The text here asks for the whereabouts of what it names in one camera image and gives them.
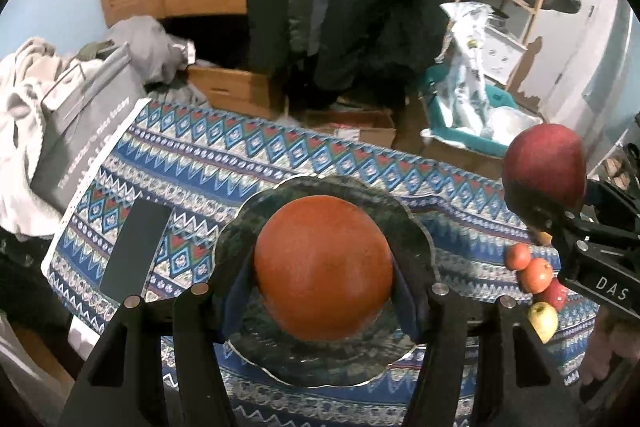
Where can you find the teal plastic bin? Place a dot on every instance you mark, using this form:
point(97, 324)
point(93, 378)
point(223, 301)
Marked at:
point(435, 107)

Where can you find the person's right hand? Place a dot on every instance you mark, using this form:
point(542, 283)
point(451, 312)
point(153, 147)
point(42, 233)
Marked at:
point(605, 347)

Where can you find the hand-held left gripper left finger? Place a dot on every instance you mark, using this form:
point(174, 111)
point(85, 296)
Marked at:
point(234, 302)

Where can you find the large orange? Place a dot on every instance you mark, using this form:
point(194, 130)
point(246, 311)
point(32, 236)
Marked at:
point(322, 267)

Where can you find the dark glass bowl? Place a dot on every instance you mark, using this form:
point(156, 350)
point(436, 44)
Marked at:
point(350, 192)

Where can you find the small tangerine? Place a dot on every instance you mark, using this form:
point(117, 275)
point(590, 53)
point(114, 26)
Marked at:
point(517, 256)

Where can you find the large red apple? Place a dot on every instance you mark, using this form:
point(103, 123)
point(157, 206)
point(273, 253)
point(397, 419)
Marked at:
point(545, 162)

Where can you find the white printed plastic bag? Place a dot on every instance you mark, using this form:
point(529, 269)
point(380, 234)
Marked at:
point(467, 57)

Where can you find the gray clothing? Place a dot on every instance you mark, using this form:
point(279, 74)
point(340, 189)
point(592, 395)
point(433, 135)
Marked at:
point(145, 42)

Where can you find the beige cloth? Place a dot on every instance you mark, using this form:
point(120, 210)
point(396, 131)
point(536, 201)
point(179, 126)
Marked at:
point(20, 117)

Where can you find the small red apple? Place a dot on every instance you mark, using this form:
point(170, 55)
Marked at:
point(556, 296)

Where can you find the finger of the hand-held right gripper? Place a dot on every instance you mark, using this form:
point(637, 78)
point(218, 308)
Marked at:
point(532, 209)
point(607, 197)

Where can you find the clear plastic bag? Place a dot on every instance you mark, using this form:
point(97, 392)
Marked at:
point(512, 122)

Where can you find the dark hanging coat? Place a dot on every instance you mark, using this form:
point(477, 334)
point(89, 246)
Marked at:
point(390, 7)

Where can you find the blue patterned blanket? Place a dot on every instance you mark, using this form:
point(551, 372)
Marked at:
point(300, 147)

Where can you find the black phone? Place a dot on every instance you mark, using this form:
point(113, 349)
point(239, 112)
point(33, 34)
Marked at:
point(135, 252)

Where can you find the flat cardboard box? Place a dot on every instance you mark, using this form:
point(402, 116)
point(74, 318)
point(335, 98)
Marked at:
point(360, 127)

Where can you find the medium orange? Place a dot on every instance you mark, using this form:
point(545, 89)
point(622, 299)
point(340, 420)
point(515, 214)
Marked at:
point(537, 276)

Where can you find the gray paper bag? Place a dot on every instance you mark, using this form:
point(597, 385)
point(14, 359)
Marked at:
point(85, 132)

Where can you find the black bag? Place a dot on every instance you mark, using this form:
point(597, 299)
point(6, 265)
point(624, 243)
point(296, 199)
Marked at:
point(20, 267)

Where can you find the white patterned drawer cabinet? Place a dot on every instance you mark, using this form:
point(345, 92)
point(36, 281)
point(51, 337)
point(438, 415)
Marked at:
point(500, 54)

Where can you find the cardboard box under bin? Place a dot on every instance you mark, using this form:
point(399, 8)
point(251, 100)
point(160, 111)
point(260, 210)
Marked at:
point(465, 162)

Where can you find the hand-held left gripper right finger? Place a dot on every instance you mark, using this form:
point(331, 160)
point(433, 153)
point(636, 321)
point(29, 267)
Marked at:
point(406, 302)

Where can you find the brown cardboard box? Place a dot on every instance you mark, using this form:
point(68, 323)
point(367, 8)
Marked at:
point(235, 89)

